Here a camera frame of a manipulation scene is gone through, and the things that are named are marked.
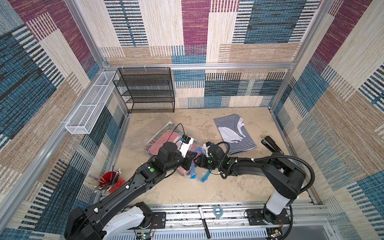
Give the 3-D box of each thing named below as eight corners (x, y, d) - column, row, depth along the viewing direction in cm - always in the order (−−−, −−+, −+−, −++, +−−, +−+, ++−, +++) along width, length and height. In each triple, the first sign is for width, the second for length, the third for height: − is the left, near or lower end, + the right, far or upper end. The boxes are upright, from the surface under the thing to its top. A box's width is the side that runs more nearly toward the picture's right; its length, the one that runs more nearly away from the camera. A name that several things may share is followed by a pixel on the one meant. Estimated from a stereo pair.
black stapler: (278, 158, 96) (282, 154, 92) (260, 143, 104) (264, 138, 99) (282, 155, 98) (286, 150, 93) (264, 140, 105) (268, 135, 100)
